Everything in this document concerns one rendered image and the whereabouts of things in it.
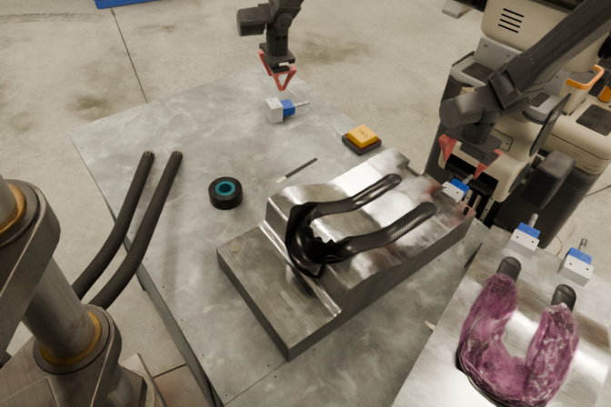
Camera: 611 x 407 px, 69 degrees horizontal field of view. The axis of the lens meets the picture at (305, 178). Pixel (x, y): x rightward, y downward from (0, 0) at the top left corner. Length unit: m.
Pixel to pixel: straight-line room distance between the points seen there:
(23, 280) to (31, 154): 2.26
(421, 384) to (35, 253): 0.57
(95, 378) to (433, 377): 0.49
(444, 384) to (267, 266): 0.38
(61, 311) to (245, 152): 0.75
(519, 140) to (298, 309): 0.76
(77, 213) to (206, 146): 1.16
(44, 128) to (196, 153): 1.71
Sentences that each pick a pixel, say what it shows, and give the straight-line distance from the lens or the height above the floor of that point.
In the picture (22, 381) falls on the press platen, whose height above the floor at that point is 1.04.
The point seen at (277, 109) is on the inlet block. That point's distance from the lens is 1.28.
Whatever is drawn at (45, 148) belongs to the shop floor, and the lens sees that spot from 2.71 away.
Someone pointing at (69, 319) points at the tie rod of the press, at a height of 1.12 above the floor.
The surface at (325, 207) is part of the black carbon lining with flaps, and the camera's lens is 0.93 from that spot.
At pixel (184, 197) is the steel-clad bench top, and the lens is 1.12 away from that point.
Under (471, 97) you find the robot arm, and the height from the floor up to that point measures 1.14.
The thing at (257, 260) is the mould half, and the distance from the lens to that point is 0.91.
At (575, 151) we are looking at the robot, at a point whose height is 0.75.
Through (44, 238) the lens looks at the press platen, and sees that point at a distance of 0.49.
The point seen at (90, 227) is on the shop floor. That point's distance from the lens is 2.22.
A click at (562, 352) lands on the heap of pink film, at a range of 0.90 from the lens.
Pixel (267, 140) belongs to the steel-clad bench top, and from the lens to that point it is 1.25.
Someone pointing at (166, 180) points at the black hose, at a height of 0.86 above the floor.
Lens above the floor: 1.62
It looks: 45 degrees down
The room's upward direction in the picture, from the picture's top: 4 degrees clockwise
